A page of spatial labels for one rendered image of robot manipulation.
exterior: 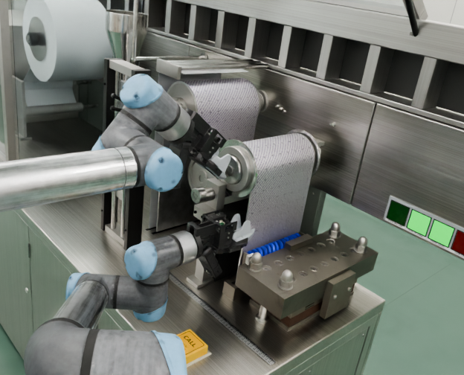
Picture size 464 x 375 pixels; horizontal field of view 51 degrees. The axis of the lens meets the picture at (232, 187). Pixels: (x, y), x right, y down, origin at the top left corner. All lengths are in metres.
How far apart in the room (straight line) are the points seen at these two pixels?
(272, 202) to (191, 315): 0.36
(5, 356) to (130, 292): 1.48
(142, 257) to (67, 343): 0.34
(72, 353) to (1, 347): 1.85
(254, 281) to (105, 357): 0.57
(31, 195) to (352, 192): 0.90
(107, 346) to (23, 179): 0.27
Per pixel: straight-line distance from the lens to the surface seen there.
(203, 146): 1.10
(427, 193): 1.30
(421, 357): 2.87
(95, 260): 1.47
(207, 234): 1.14
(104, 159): 0.83
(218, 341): 1.21
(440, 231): 1.30
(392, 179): 1.34
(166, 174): 0.87
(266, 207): 1.28
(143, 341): 0.74
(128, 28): 1.72
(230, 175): 1.23
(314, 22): 1.46
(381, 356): 2.76
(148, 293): 1.10
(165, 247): 1.07
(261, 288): 1.20
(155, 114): 0.99
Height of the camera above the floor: 1.70
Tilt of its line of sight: 24 degrees down
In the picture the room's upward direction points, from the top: 8 degrees clockwise
